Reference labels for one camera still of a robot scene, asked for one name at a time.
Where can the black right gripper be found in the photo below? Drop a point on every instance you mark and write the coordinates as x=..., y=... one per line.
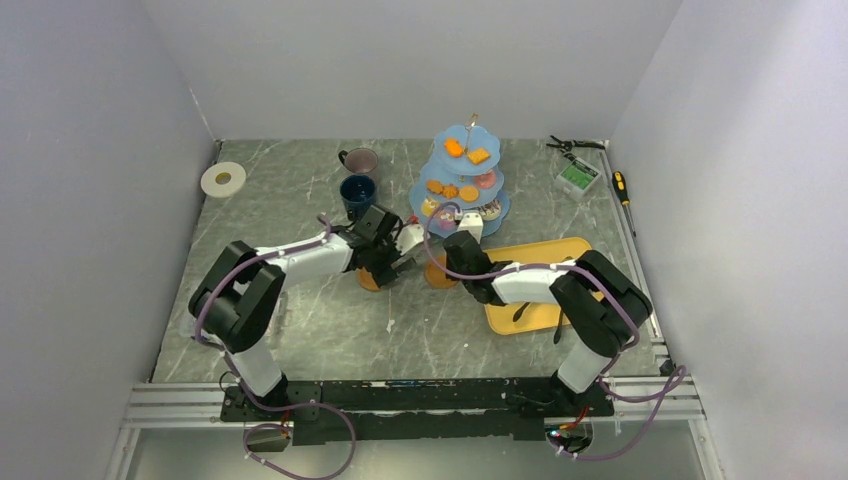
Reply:
x=449, y=264

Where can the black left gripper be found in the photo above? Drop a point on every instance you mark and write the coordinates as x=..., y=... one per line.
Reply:
x=384, y=273

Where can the wooden coaster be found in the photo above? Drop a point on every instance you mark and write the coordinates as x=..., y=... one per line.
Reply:
x=366, y=280
x=436, y=277

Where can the purple cupcake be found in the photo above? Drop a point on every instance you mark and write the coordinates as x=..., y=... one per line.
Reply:
x=446, y=220

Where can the chocolate white sprinkled donut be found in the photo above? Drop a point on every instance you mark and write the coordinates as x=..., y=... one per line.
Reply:
x=490, y=211

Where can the yellow cupcake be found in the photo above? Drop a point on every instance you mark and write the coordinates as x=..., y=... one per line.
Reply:
x=428, y=206

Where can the round orange cookie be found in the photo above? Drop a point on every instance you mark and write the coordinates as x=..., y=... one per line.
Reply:
x=469, y=193

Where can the dark orange swirl cookie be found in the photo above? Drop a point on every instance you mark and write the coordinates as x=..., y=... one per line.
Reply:
x=449, y=191

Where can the dark blue mug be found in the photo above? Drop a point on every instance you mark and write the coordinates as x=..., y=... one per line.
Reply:
x=358, y=193

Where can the yellow serving tray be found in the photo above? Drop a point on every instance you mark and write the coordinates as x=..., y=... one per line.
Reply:
x=551, y=251

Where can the blue three-tier cake stand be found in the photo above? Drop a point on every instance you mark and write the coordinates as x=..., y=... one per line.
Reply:
x=460, y=172

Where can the pink cupcake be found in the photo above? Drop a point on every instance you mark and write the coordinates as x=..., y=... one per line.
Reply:
x=486, y=180

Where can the black food tongs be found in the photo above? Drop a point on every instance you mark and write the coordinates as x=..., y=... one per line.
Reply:
x=520, y=311

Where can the purple-grey mug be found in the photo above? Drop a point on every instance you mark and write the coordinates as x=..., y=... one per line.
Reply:
x=359, y=161

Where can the square cracker biscuit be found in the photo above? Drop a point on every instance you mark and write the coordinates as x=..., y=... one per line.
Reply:
x=478, y=155

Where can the orange fish-shaped cookie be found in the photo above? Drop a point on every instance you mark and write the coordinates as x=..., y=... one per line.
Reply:
x=454, y=148

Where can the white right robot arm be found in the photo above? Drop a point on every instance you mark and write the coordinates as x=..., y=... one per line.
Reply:
x=604, y=307

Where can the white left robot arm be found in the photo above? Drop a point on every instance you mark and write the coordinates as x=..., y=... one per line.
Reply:
x=235, y=302

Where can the green white electronic box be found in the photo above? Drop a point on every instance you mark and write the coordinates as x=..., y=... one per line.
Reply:
x=577, y=178

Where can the black pliers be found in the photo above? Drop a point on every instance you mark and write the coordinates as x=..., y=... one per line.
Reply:
x=567, y=146

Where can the yellow black screwdriver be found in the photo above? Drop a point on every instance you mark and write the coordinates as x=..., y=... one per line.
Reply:
x=620, y=188

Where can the white tape roll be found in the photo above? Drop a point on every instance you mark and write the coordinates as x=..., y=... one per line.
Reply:
x=223, y=180

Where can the clear plastic screw box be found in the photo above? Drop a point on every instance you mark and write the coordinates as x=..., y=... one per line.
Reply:
x=186, y=325

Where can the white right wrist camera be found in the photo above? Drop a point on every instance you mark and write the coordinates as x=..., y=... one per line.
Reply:
x=470, y=221

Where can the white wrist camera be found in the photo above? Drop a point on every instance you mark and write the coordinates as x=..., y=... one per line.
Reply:
x=470, y=221
x=410, y=237

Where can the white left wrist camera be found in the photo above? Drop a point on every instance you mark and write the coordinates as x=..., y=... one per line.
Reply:
x=410, y=237

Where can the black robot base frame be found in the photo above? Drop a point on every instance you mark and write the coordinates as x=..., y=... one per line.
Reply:
x=328, y=411

